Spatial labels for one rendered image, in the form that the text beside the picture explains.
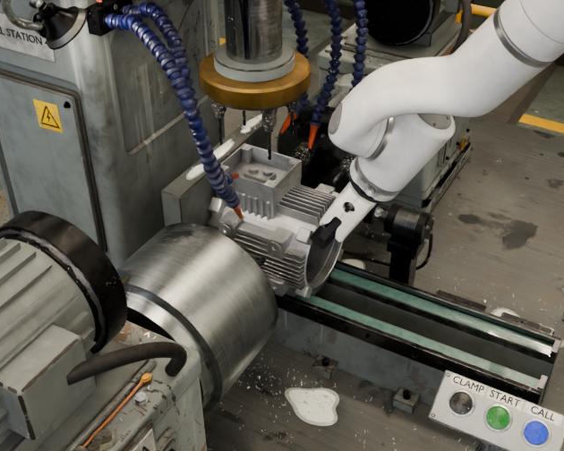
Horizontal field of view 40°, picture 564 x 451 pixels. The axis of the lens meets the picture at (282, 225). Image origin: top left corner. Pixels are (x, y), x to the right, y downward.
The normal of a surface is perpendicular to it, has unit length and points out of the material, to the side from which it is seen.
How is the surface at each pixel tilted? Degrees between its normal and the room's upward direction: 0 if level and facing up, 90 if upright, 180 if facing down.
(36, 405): 90
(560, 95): 0
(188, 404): 90
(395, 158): 100
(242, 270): 40
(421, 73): 27
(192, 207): 90
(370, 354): 90
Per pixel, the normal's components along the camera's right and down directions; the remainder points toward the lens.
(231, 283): 0.59, -0.38
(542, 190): 0.00, -0.80
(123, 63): 0.87, 0.29
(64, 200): -0.49, 0.53
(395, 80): -0.39, -0.49
